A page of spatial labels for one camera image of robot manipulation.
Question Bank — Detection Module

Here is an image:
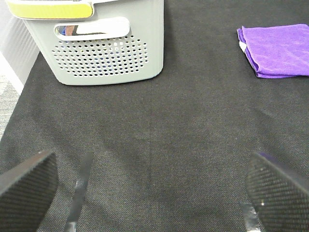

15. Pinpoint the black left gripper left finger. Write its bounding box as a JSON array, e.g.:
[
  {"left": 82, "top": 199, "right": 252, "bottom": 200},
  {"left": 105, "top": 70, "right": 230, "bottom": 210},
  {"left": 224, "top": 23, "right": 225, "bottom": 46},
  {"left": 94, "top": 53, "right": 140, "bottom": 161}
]
[{"left": 0, "top": 151, "right": 58, "bottom": 232}]

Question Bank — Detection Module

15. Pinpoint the grey perforated plastic basket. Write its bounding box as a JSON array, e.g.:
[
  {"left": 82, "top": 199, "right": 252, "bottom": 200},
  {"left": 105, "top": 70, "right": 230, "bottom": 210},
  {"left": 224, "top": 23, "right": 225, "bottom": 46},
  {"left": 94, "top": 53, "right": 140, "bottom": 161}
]
[{"left": 21, "top": 0, "right": 164, "bottom": 86}]

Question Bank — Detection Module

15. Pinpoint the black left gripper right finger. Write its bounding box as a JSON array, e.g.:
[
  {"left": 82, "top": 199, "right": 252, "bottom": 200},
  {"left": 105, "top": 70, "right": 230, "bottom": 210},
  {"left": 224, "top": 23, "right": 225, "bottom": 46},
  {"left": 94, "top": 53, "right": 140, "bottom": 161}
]
[{"left": 246, "top": 152, "right": 309, "bottom": 232}]

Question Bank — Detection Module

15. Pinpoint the purple microfibre towel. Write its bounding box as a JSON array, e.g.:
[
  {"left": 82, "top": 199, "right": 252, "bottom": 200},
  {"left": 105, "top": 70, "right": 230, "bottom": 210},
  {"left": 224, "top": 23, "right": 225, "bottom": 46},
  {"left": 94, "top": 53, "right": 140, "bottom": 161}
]
[{"left": 237, "top": 24, "right": 309, "bottom": 79}]

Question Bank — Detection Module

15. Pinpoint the yellow green basket handle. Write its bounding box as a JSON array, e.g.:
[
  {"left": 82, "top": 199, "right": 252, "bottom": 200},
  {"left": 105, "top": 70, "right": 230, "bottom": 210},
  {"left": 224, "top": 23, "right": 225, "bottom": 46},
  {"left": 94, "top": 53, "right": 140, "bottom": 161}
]
[{"left": 6, "top": 0, "right": 93, "bottom": 19}]

